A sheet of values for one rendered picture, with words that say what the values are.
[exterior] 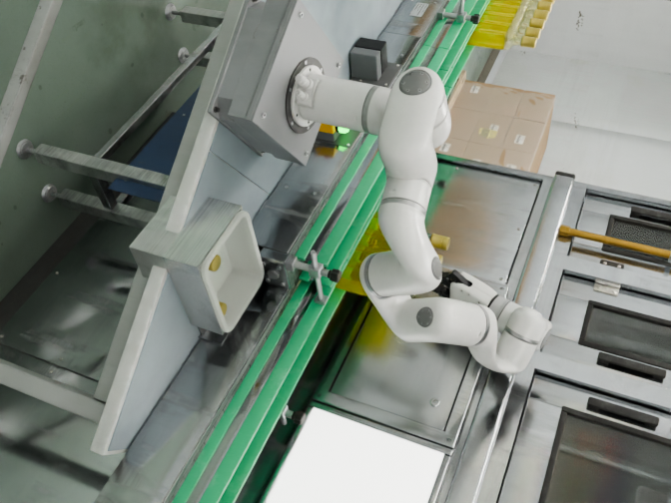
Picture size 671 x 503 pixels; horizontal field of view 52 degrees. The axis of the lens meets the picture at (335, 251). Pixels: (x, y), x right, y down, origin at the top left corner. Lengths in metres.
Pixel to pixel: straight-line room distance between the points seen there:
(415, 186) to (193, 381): 0.62
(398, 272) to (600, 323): 0.75
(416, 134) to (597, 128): 6.04
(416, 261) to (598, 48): 6.92
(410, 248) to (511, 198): 0.92
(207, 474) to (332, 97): 0.77
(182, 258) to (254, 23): 0.47
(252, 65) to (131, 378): 0.64
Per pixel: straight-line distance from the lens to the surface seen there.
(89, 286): 2.03
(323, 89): 1.39
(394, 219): 1.20
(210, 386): 1.46
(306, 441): 1.57
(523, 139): 5.75
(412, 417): 1.58
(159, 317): 1.38
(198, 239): 1.34
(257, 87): 1.33
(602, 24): 7.86
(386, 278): 1.23
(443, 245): 1.69
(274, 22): 1.38
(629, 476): 1.64
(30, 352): 1.96
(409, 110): 1.22
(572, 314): 1.83
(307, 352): 1.57
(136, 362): 1.37
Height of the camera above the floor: 1.47
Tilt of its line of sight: 19 degrees down
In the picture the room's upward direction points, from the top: 105 degrees clockwise
